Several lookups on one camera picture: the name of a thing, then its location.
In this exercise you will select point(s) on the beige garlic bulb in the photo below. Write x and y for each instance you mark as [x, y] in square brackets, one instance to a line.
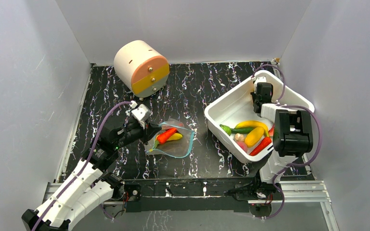
[238, 137]

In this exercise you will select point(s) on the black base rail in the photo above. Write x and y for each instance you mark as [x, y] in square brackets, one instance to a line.
[236, 194]

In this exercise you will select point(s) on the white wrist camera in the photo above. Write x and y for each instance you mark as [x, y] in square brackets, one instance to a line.
[257, 80]
[140, 112]

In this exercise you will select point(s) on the yellow mango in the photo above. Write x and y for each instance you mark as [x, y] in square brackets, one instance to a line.
[254, 136]

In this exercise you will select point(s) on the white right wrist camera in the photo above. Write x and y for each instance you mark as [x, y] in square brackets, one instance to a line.
[257, 80]

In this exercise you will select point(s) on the white plastic bin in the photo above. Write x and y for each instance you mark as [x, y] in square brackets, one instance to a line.
[236, 106]

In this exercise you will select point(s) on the pink peach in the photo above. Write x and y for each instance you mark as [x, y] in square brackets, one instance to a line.
[243, 146]

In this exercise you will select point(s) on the red chili pepper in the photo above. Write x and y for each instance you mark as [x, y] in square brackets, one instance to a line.
[262, 145]

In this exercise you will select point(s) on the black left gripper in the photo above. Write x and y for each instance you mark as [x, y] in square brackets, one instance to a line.
[148, 130]

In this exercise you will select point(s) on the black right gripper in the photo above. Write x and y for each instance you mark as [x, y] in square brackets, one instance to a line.
[261, 96]

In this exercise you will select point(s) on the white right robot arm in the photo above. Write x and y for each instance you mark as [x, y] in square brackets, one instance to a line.
[293, 133]

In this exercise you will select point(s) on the green cucumber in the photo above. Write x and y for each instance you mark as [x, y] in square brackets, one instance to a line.
[230, 131]

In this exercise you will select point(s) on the round pastel drawer cabinet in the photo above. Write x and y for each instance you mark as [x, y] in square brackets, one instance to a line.
[141, 68]

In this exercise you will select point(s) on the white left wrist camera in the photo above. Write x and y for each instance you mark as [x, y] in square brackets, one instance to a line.
[140, 112]

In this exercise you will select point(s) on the watermelon slice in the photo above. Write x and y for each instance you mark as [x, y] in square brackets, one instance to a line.
[271, 132]

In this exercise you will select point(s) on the long yellow banana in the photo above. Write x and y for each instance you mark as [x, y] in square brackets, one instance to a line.
[253, 124]

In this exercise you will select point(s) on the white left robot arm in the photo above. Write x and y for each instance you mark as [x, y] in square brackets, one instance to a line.
[89, 185]

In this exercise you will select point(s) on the clear blue zip bag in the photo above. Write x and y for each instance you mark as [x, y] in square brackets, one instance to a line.
[176, 149]

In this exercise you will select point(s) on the small yellow banana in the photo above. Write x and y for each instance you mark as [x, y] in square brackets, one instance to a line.
[175, 136]

